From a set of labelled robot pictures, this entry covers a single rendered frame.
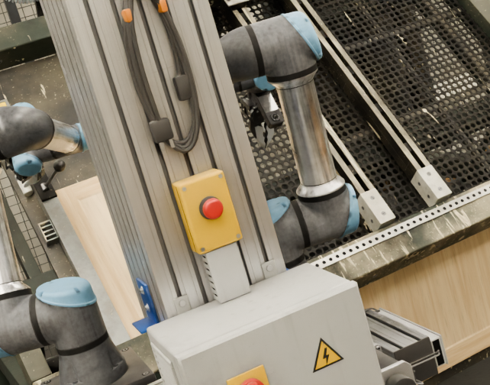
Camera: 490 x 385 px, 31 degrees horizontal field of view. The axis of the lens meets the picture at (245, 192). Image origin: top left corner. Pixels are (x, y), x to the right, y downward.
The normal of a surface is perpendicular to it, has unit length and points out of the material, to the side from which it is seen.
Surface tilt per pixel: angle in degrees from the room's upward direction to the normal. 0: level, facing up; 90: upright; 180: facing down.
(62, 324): 90
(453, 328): 90
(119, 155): 90
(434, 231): 50
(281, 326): 90
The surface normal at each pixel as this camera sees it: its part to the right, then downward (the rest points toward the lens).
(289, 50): 0.17, 0.31
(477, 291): 0.43, 0.07
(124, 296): 0.15, -0.54
